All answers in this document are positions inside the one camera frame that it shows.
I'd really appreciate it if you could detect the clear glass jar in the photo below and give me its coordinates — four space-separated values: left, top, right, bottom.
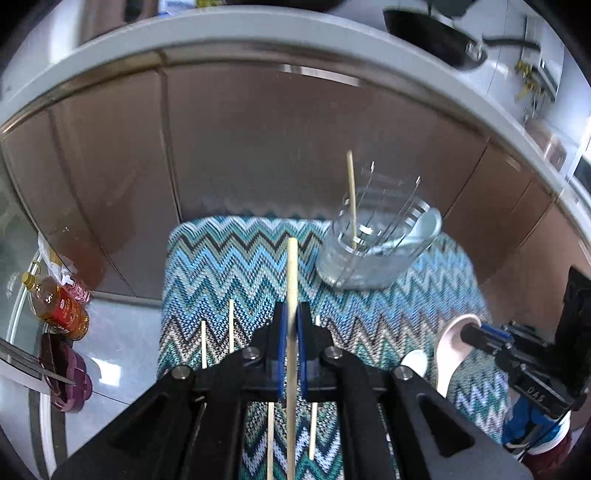
315 161 443 291

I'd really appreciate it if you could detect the zigzag patterned stool cushion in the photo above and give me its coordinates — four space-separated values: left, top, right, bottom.
157 216 509 480

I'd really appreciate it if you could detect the grey kitchen countertop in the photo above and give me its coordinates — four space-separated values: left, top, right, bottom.
0 4 591 222

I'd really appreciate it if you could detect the brown cabinet door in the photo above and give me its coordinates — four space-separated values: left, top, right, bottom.
48 65 185 301
0 108 134 296
161 60 490 232
443 143 555 287
478 198 591 337

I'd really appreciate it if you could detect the metal cabinet handle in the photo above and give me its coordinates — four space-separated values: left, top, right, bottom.
279 64 363 88

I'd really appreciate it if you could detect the maroon white-rimmed container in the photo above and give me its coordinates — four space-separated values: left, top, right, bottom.
522 413 574 469

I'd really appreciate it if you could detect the purple slipper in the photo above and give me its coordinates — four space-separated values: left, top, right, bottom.
39 332 77 403
51 353 93 412

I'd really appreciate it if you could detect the small pink bottle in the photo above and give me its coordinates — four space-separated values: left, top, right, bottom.
65 276 93 304

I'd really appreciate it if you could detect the white ceramic spoon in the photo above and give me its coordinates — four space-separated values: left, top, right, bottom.
400 349 428 378
435 314 482 398

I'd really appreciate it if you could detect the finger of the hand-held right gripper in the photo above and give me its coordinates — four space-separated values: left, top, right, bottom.
480 324 515 345
462 325 502 356

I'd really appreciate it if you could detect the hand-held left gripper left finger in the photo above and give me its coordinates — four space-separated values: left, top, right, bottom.
51 302 289 480

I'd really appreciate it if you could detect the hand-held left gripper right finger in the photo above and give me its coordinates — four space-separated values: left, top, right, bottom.
296 302 536 480

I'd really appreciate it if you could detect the crumpled plastic bag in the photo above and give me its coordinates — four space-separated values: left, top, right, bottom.
37 233 82 284

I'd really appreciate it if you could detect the wall rack with hanging utensils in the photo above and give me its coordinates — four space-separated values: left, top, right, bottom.
514 16 560 124

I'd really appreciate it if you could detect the black frying pan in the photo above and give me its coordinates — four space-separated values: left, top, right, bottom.
383 8 541 71

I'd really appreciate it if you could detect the pinkish brown container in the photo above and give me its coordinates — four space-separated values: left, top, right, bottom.
526 121 568 172

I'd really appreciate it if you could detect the pale ceramic spoon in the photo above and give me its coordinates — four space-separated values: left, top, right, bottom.
369 209 443 259

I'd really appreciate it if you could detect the cooking oil bottle red label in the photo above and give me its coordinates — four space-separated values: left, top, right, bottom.
21 271 91 341

